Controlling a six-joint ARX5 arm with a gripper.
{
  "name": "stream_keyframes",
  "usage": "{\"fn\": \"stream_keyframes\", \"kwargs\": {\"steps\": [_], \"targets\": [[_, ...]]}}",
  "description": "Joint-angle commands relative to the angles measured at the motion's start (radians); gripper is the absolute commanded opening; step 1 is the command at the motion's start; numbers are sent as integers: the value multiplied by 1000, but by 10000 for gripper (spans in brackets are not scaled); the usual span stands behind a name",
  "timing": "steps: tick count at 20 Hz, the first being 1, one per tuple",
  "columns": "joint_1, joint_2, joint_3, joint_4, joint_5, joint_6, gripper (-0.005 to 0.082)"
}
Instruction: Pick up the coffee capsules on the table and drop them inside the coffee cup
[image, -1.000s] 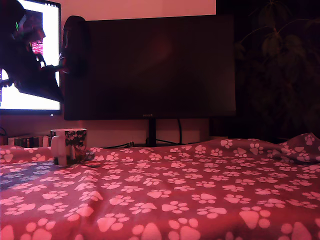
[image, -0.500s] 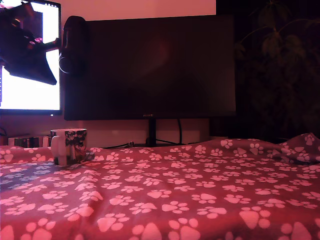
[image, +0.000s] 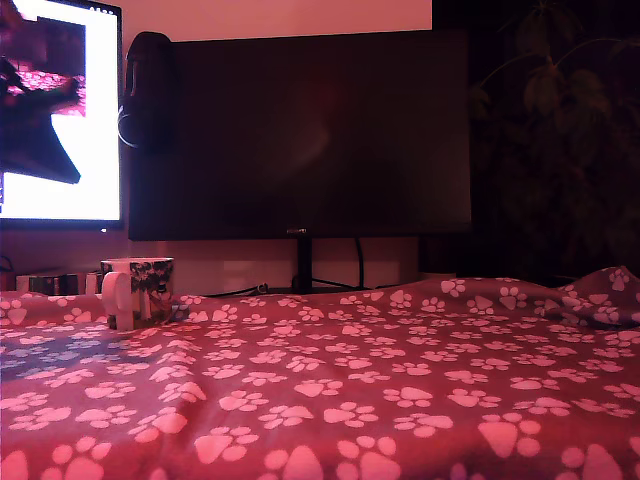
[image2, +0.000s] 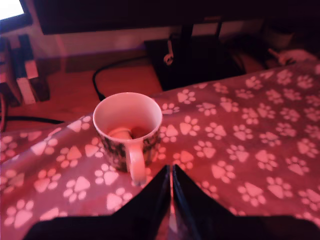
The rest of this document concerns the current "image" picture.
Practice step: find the leafy house plant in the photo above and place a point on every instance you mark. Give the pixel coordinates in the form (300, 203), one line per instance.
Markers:
(550, 150)

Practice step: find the paw print fleece cloth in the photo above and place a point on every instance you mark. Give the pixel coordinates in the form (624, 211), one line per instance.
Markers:
(400, 375)

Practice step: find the book with white spine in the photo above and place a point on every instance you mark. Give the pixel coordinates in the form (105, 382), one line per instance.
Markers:
(91, 283)

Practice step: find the black monitor stand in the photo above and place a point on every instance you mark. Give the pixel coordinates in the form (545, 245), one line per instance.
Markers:
(304, 262)

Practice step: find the black headphones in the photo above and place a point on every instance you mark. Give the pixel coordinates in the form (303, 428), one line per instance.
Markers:
(147, 90)

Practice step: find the dark Huawei computer monitor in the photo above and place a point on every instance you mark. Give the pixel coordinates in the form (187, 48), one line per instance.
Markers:
(325, 135)

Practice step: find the bright-screen computer monitor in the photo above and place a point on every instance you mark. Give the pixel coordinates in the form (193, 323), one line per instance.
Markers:
(102, 150)

